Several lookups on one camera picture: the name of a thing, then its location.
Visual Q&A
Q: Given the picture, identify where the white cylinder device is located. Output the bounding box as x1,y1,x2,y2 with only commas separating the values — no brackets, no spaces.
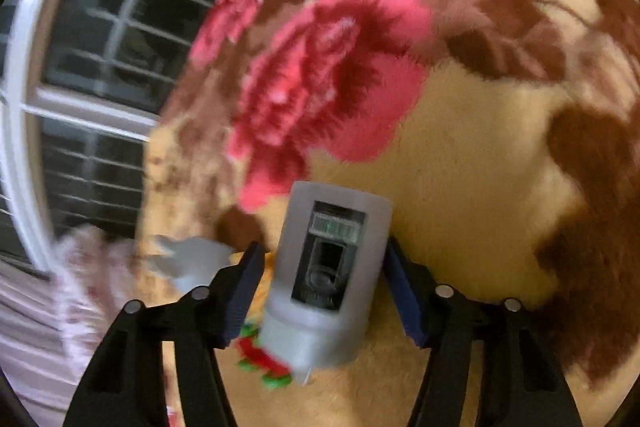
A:
259,181,393,374

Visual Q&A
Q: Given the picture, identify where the grey rabbit figurine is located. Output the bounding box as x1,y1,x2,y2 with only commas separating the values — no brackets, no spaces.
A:
146,235,234,295

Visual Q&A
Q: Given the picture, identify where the red green toy car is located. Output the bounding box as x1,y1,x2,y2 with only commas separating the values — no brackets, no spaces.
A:
234,322,293,389

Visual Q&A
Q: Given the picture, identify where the folded floral quilt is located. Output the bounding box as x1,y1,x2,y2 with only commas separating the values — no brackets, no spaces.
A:
1,225,136,426

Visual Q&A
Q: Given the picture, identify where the yellow floral bed blanket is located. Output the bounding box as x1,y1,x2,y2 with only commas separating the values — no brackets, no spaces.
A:
138,0,639,426

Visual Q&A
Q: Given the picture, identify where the white barred window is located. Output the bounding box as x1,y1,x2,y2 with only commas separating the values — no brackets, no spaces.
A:
1,0,213,272

